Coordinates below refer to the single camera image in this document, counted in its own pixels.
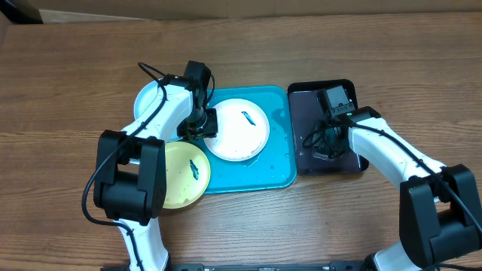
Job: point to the light blue plate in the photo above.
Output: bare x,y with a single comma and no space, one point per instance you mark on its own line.
148,99

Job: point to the brown cardboard backdrop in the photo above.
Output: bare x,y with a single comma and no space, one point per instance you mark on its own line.
62,11

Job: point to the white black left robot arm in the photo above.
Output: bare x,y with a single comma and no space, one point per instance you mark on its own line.
127,190

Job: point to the yellow plate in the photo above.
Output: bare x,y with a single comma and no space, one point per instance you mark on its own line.
187,174

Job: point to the teal plastic tray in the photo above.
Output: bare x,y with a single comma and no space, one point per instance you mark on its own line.
274,167

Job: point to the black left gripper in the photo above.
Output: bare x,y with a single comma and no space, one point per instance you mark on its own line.
211,129

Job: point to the white plate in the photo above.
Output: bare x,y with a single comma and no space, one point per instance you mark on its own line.
243,130

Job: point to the black plastic tray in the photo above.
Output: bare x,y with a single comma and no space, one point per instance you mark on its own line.
306,112

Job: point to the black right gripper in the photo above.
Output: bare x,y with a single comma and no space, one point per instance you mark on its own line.
319,144

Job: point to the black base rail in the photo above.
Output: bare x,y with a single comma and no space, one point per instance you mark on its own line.
332,266

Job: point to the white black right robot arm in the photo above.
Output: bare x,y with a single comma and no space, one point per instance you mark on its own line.
439,209

